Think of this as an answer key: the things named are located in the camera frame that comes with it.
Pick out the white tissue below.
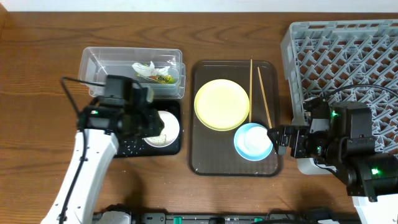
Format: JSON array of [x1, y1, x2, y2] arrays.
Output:
[[132, 62, 170, 77]]

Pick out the black waste tray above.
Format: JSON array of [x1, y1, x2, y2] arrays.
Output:
[[114, 100, 182, 158]]

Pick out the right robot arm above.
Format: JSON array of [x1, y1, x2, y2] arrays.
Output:
[[267, 98, 397, 223]]

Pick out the green orange snack wrapper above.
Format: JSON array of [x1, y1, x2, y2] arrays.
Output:
[[136, 73, 175, 84]]

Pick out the clear plastic bin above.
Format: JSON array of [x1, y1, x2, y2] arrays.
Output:
[[79, 47, 186, 99]]

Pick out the white cup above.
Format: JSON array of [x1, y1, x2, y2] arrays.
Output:
[[244, 126, 272, 156]]

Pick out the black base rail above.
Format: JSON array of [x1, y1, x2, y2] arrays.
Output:
[[93, 212, 361, 224]]

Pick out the white bowl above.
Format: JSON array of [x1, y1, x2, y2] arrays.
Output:
[[144, 111, 180, 147]]

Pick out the yellow plate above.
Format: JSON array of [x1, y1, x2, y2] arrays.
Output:
[[193, 79, 249, 131]]

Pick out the spilled rice pile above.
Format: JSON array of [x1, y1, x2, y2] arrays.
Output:
[[119, 132, 170, 155]]

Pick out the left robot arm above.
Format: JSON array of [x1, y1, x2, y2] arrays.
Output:
[[42, 75, 164, 223]]

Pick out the light blue bowl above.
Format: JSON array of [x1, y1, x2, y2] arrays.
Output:
[[233, 123, 273, 161]]

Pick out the grey plastic dishwasher rack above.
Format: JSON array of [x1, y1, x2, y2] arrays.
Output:
[[280, 19, 398, 175]]

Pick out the dark brown serving tray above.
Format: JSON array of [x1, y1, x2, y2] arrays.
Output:
[[188, 60, 283, 177]]

